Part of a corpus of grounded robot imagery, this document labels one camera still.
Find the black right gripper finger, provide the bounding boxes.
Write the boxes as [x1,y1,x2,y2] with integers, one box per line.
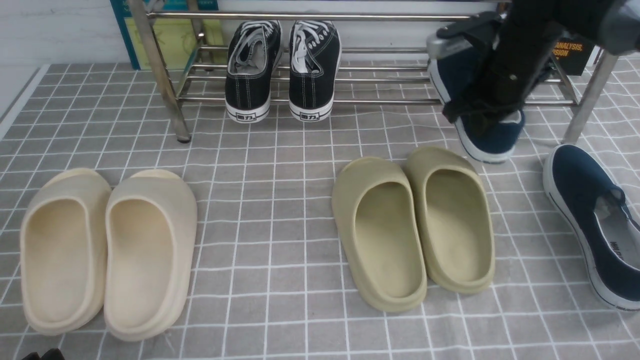
[42,348,66,360]

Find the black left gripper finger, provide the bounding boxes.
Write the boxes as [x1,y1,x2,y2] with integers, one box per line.
[22,352,42,360]

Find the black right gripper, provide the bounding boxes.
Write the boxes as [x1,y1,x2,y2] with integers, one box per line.
[426,13,563,126]

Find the navy slip-on shoe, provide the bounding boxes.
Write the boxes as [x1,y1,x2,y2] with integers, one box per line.
[428,48,526,164]
[542,144,640,312]

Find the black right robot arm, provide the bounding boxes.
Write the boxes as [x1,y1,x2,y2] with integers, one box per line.
[20,0,639,360]

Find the steel shoe rack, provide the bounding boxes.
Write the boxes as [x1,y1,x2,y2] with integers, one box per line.
[126,0,620,144]

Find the cream left foam slipper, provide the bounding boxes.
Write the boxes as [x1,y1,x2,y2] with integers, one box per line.
[19,168,112,337]

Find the cream foam slipper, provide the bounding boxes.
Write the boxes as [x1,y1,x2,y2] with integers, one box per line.
[103,168,198,342]
[19,168,112,337]

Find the cream right foam slipper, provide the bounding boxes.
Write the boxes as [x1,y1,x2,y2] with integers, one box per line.
[103,168,198,342]

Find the olive right foam slipper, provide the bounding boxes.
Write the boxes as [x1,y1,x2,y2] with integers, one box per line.
[404,146,496,294]

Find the olive foam slipper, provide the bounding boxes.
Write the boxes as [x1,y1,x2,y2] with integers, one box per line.
[404,146,496,294]
[331,157,428,313]

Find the black right canvas sneaker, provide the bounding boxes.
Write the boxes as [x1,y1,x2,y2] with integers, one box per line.
[288,20,342,123]

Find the black canvas sneaker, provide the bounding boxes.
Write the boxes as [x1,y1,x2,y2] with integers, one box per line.
[288,20,342,123]
[225,20,284,125]

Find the olive left foam slipper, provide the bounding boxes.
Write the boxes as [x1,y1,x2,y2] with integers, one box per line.
[331,157,428,313]

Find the grey checked floor mat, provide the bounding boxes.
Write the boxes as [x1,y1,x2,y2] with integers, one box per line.
[0,63,639,360]

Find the black left canvas sneaker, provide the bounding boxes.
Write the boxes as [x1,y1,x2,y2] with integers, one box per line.
[225,20,284,125]

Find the teal yellow poster board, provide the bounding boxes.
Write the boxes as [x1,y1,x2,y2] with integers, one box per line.
[110,0,225,70]

